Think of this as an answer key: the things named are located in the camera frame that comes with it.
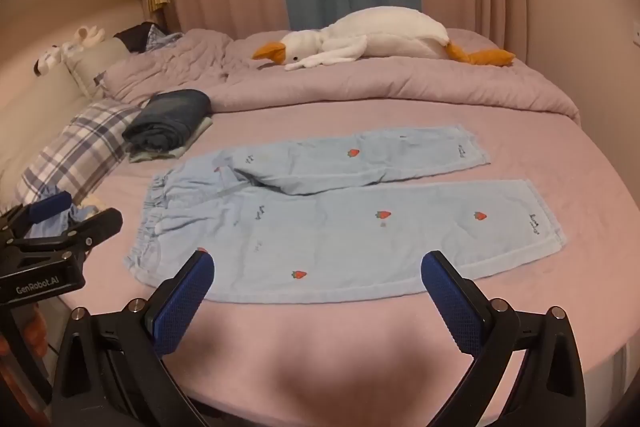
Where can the folded dark blue jeans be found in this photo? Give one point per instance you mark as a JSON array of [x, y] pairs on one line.
[[170, 117]]

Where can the grey pillow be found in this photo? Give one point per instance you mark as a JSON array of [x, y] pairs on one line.
[[95, 62]]

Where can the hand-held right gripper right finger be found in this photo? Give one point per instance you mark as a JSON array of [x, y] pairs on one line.
[[452, 302]]

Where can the white goose plush toy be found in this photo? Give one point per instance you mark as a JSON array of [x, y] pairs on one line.
[[390, 32]]

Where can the lilac quilt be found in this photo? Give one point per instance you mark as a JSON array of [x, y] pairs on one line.
[[400, 92]]

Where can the beige padded headboard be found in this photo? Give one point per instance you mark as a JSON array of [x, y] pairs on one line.
[[30, 107]]

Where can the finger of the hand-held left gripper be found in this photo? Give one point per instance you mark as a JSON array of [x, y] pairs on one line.
[[50, 204], [95, 227]]

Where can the light blue strawberry print pants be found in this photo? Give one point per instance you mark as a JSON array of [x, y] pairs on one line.
[[325, 237]]

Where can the pink sheeted bed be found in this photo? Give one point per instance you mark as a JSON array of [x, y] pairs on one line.
[[350, 357]]

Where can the dark clothing pile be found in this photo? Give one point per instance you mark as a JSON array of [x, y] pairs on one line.
[[137, 37]]

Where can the red object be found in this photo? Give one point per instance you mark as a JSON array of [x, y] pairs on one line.
[[36, 332]]

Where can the crumpled blue cloth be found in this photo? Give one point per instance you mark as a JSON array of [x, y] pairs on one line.
[[60, 223]]

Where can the small white plush toy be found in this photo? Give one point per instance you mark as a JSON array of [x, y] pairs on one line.
[[50, 57]]

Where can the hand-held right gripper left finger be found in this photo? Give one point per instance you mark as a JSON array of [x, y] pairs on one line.
[[182, 302]]

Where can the plaid pillow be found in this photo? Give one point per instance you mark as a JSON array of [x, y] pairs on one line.
[[80, 147]]

